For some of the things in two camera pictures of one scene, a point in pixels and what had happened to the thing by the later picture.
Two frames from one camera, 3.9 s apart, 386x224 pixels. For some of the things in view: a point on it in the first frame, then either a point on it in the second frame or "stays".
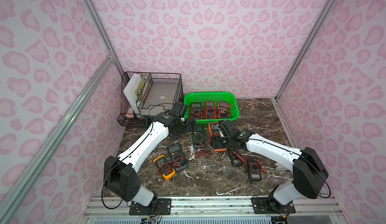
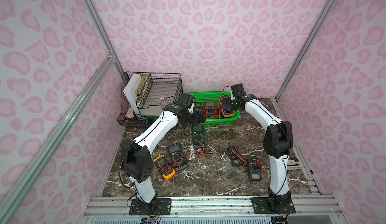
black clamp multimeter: x=255 y=170 stays
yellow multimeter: x=164 y=167 stays
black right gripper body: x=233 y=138 → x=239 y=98
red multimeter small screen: x=210 y=110 stays
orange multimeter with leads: x=216 y=136 → x=226 y=112
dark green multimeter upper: x=198 y=136 stays
